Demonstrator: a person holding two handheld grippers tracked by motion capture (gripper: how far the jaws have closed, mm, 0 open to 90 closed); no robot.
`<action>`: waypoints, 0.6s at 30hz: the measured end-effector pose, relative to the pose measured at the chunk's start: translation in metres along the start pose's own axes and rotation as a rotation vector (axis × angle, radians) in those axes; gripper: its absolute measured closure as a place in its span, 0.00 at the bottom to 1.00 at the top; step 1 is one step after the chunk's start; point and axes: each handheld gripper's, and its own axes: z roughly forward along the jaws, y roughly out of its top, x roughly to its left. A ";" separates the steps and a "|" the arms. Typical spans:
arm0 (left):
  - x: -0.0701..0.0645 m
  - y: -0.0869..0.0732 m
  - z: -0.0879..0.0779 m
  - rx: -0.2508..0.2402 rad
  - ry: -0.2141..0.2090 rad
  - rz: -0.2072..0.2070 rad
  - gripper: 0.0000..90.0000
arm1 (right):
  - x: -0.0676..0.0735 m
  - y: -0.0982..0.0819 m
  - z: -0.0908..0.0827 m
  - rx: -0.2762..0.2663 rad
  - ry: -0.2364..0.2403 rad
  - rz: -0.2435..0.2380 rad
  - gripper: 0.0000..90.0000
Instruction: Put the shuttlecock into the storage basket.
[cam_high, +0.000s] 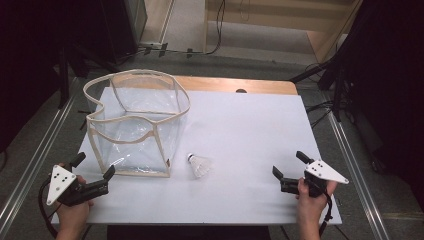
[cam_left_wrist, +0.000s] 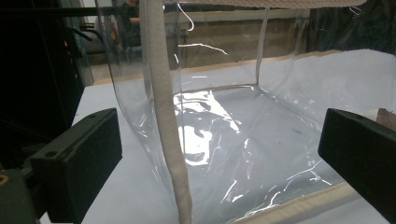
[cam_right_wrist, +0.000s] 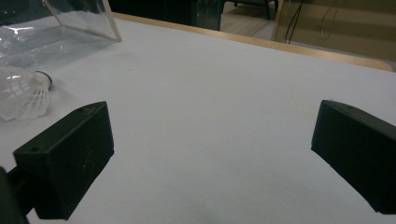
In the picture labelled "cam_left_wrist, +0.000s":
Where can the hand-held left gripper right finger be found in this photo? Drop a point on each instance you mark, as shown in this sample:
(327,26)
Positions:
(361,149)

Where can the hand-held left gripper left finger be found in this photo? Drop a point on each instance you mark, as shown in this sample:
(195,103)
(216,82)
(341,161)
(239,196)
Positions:
(77,161)

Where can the clear plastic bag beige trim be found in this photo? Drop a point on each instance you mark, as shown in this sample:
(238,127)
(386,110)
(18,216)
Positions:
(162,93)

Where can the white table cover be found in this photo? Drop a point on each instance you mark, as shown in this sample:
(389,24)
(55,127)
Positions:
(124,193)

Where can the black cabinet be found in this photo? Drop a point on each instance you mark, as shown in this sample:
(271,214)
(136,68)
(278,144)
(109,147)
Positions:
(34,77)

